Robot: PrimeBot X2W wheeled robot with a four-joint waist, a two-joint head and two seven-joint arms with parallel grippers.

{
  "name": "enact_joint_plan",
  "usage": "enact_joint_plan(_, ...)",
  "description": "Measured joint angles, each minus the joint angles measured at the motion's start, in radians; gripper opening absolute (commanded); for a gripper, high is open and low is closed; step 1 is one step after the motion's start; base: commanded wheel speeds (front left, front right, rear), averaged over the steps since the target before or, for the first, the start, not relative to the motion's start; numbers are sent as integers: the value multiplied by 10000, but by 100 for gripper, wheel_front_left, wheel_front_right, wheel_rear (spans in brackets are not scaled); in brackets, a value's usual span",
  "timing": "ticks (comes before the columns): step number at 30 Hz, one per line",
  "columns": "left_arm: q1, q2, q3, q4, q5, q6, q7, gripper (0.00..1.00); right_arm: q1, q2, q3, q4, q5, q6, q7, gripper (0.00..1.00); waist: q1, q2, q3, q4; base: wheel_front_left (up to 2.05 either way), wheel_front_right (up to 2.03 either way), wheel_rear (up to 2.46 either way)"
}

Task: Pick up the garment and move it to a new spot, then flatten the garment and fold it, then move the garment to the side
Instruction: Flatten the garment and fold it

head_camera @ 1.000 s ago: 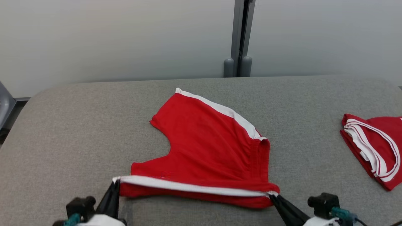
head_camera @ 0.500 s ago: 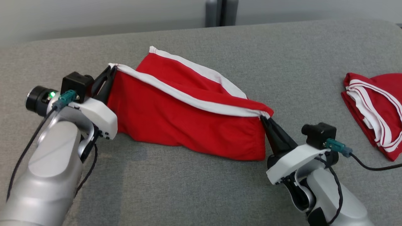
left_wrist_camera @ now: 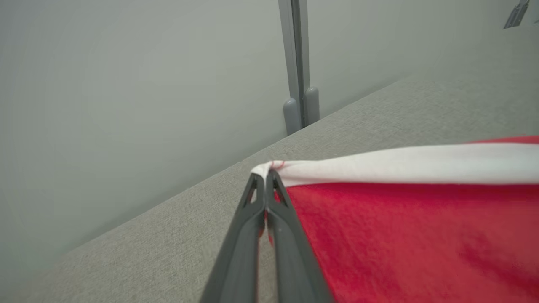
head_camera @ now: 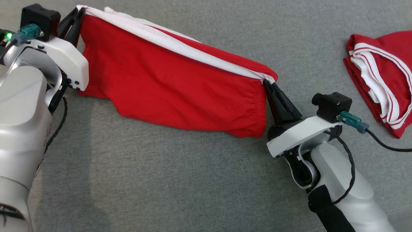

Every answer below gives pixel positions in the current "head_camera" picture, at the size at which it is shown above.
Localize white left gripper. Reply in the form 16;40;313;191
3;8;89;92

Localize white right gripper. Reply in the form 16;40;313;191
263;80;343;158

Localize red shorts with white trim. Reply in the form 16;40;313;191
76;5;278;138

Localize red white striped jersey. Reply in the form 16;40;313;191
343;31;412;139

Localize black left camera cable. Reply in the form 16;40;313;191
0;24;44;49

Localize black camera cable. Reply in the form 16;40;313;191
338;111;412;152
0;24;44;49

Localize black right camera cable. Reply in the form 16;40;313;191
338;111;412;152

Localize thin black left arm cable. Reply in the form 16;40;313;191
42;97;68;156

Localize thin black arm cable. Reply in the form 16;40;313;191
42;97;68;156
323;129;356;205

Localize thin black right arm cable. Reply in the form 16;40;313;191
323;129;356;205

